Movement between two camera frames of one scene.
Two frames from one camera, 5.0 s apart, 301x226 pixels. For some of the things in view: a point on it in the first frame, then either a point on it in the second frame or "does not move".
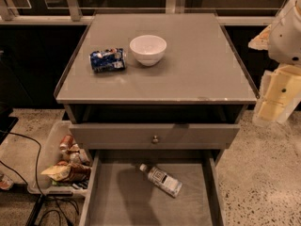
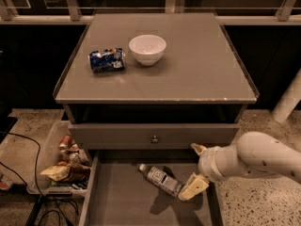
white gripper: x=286 y=40 -> x=205 y=164
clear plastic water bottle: x=162 y=180 does not move
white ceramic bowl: x=148 y=50 does not move
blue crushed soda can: x=108 y=60 does not move
